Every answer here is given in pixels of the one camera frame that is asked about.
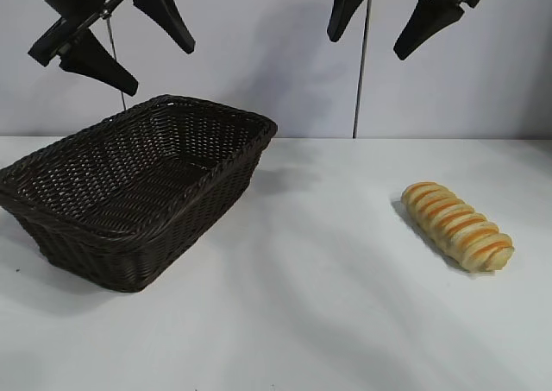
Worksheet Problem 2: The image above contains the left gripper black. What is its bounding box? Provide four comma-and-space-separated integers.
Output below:
20, 0, 197, 96

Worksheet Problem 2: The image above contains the dark brown wicker basket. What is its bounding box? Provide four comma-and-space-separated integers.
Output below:
0, 93, 279, 293

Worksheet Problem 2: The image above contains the long twisted striped bread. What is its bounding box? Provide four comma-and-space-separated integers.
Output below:
400, 181, 516, 274

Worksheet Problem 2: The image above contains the thin metal wall strip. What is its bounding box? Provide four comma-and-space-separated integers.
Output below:
104, 16, 128, 110
351, 0, 373, 139

